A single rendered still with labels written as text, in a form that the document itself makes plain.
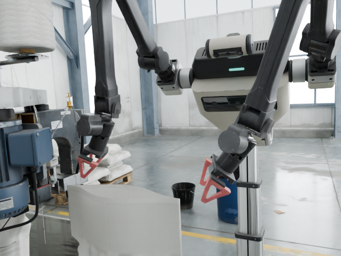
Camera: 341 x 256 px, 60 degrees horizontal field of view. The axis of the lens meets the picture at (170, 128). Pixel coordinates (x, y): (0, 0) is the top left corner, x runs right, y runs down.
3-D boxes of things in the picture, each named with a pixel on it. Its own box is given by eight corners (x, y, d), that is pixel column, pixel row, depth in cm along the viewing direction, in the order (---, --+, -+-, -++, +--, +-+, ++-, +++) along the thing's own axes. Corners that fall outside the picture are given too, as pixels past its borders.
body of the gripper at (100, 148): (80, 153, 98) (88, 133, 96) (90, 144, 108) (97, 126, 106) (99, 161, 98) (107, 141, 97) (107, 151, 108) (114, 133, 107)
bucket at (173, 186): (200, 203, 371) (199, 183, 368) (191, 212, 344) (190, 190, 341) (177, 200, 383) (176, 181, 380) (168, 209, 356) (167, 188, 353)
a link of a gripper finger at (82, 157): (70, 176, 98) (79, 151, 96) (78, 168, 105) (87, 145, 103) (90, 184, 98) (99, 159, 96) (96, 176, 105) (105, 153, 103)
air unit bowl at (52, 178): (59, 183, 109) (57, 166, 108) (53, 185, 106) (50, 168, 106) (53, 182, 110) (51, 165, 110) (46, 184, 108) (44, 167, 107)
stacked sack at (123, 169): (134, 172, 484) (134, 163, 482) (110, 185, 424) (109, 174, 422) (112, 170, 502) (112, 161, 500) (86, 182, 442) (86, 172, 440)
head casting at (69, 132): (86, 169, 130) (80, 102, 127) (40, 187, 108) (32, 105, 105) (36, 165, 143) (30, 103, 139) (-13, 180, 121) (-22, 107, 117)
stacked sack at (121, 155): (133, 158, 481) (133, 149, 479) (108, 168, 420) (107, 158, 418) (110, 156, 499) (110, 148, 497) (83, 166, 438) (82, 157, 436)
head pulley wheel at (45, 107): (54, 109, 118) (54, 103, 118) (35, 112, 110) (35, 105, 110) (37, 110, 122) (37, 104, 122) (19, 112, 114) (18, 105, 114)
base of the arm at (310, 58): (308, 48, 109) (308, 76, 105) (308, 34, 102) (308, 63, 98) (335, 45, 106) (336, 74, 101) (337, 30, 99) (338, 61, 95)
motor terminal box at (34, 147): (56, 167, 85) (52, 126, 83) (41, 177, 75) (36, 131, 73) (27, 168, 85) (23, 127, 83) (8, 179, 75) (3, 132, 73)
